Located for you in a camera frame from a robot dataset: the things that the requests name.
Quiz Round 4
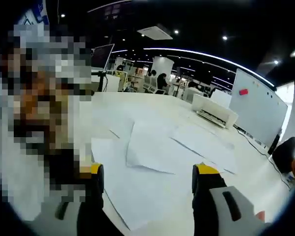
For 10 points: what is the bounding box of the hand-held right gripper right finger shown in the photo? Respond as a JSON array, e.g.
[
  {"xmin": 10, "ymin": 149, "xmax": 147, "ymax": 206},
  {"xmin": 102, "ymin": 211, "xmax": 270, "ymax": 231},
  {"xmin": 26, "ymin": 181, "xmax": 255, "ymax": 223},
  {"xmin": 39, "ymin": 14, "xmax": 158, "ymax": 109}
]
[{"xmin": 191, "ymin": 163, "xmax": 272, "ymax": 236}]

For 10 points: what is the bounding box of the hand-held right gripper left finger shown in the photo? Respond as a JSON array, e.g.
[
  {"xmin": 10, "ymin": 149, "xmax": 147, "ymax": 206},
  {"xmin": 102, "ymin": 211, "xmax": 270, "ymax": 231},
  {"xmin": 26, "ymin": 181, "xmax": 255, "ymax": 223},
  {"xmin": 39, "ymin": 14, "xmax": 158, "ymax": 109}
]
[{"xmin": 39, "ymin": 162, "xmax": 106, "ymax": 236}]

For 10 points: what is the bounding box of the white cloth sheet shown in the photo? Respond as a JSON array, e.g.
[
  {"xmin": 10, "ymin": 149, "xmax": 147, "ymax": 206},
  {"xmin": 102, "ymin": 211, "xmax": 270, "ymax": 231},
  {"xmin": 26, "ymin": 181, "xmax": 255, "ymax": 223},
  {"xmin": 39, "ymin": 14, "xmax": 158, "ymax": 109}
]
[{"xmin": 91, "ymin": 119, "xmax": 239, "ymax": 231}]

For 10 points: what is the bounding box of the person's right hand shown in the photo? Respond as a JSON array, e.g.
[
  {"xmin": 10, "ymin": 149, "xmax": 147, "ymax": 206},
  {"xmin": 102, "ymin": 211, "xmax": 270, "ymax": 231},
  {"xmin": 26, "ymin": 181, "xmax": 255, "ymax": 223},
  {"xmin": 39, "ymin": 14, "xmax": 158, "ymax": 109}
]
[{"xmin": 256, "ymin": 210, "xmax": 268, "ymax": 222}]

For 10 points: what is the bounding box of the black office chair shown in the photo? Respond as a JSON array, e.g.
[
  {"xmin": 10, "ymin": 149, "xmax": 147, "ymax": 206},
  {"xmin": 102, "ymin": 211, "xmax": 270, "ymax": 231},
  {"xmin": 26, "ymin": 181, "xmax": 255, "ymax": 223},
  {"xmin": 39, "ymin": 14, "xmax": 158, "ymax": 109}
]
[{"xmin": 271, "ymin": 136, "xmax": 295, "ymax": 175}]

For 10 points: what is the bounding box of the white printer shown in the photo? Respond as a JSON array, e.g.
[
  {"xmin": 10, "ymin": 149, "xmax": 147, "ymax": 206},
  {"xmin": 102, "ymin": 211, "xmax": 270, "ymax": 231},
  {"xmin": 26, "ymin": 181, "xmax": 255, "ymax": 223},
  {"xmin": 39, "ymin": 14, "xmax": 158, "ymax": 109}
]
[{"xmin": 191, "ymin": 94, "xmax": 238, "ymax": 129}]

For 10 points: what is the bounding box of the whiteboard on stand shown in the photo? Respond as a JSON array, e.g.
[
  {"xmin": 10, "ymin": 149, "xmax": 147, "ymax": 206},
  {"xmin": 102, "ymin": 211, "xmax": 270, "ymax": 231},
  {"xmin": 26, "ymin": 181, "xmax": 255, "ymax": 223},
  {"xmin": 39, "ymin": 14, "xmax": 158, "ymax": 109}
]
[{"xmin": 228, "ymin": 68, "xmax": 289, "ymax": 155}]

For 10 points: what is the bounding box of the white box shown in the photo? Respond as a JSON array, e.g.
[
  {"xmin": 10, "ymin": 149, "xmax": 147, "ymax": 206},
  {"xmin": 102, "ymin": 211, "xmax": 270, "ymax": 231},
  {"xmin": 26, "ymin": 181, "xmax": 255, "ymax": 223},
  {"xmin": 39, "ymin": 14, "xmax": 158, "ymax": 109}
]
[{"xmin": 210, "ymin": 90, "xmax": 233, "ymax": 108}]

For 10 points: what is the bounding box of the ceiling air conditioner unit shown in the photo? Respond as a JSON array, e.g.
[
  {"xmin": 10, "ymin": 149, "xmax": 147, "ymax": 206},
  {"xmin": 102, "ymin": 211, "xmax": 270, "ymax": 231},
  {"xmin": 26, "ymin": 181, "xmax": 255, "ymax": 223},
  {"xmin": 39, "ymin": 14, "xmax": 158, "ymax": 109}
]
[{"xmin": 136, "ymin": 23, "xmax": 174, "ymax": 40}]

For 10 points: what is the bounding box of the black cable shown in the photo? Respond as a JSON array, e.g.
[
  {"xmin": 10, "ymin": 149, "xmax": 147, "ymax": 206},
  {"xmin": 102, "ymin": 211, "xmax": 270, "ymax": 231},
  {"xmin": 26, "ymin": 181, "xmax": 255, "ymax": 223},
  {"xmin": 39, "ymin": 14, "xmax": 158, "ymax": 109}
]
[{"xmin": 235, "ymin": 124, "xmax": 293, "ymax": 190}]

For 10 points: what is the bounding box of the blue white wall poster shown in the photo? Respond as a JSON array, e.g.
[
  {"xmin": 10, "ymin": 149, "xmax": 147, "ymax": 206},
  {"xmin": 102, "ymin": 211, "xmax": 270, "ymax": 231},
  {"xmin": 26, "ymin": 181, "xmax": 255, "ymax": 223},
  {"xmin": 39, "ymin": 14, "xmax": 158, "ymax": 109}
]
[{"xmin": 16, "ymin": 0, "xmax": 51, "ymax": 26}]

